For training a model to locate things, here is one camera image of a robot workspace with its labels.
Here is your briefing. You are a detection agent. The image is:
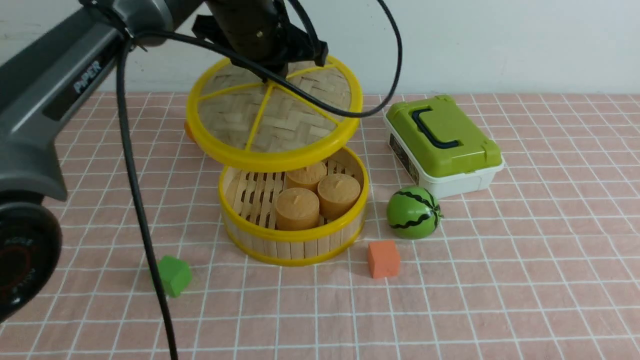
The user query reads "orange foam cube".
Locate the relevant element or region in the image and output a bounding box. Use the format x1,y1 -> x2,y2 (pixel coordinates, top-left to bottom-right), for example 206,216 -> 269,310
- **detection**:
366,239 -> 402,280

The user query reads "front brown toy bun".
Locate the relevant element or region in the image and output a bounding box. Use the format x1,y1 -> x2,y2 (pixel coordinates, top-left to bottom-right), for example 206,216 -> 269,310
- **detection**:
275,187 -> 320,231

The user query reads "green lidded white storage box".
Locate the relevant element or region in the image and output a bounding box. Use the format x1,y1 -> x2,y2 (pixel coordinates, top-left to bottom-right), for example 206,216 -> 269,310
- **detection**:
384,95 -> 505,199

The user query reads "brown toy bun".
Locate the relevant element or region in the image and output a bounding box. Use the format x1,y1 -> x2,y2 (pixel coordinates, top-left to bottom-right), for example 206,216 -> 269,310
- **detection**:
285,161 -> 328,193
275,187 -> 320,231
317,173 -> 361,221

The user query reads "yellow bamboo steamer lid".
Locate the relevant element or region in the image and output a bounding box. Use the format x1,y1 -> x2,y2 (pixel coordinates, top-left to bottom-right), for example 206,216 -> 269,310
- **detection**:
185,58 -> 361,173

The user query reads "green foam cube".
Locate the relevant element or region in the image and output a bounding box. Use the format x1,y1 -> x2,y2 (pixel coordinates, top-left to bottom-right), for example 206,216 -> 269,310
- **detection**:
157,255 -> 193,298

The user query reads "orange yellow toy fruit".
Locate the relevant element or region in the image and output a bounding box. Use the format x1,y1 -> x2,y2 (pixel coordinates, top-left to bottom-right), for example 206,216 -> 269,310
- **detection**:
183,121 -> 197,144

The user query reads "yellow bamboo steamer basket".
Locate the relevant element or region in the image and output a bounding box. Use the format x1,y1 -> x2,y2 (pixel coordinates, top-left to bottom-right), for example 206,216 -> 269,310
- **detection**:
218,146 -> 370,267

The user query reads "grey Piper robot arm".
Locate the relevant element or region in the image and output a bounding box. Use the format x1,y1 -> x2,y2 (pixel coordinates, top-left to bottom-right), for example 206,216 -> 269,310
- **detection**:
0,0 -> 329,321

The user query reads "pink checkered tablecloth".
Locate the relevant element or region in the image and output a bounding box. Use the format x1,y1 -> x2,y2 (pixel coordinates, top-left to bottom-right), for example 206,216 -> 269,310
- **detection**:
0,92 -> 640,360

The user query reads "right brown toy bun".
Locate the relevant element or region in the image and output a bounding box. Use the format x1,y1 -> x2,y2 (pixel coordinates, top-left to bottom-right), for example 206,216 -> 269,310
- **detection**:
317,173 -> 361,221

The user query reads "back brown toy bun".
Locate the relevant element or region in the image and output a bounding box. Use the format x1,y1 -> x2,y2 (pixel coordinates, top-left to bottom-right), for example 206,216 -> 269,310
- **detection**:
285,161 -> 328,193

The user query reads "green toy watermelon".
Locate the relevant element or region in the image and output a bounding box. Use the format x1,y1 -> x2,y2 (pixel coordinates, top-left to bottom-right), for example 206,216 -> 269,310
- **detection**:
386,186 -> 443,240

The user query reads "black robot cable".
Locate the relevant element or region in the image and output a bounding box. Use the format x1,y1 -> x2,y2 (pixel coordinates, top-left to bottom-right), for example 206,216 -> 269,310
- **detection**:
115,0 -> 404,360

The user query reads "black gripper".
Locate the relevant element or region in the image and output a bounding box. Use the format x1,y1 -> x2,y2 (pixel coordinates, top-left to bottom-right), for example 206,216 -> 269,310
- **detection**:
192,0 -> 329,77

